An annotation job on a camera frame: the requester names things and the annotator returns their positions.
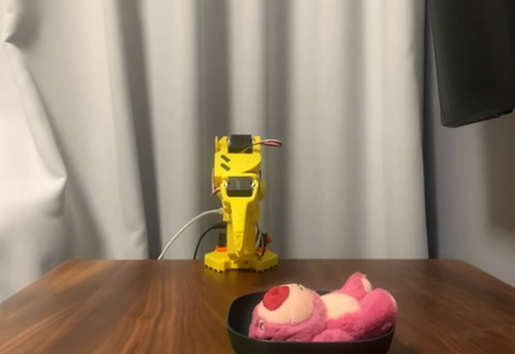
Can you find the dark green bowl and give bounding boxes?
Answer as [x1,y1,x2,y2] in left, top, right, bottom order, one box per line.
[225,289,398,354]

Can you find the white and black cables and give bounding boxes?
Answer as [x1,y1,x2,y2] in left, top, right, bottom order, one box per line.
[157,207,225,261]

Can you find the white pleated curtain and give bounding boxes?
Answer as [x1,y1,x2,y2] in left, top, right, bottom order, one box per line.
[0,0,515,305]

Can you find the black power cable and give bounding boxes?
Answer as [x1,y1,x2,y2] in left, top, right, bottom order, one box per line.
[192,220,226,261]

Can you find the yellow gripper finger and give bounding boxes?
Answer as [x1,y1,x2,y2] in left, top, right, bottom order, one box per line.
[225,199,258,258]
[245,200,262,255]

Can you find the yellow gripper body black servo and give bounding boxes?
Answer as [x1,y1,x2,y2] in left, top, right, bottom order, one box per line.
[219,172,267,203]

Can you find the black monitor corner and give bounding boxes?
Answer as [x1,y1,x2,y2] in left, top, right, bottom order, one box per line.
[425,0,515,129]

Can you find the pink strawberry bear plush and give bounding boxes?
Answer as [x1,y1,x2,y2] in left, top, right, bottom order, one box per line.
[248,272,398,343]

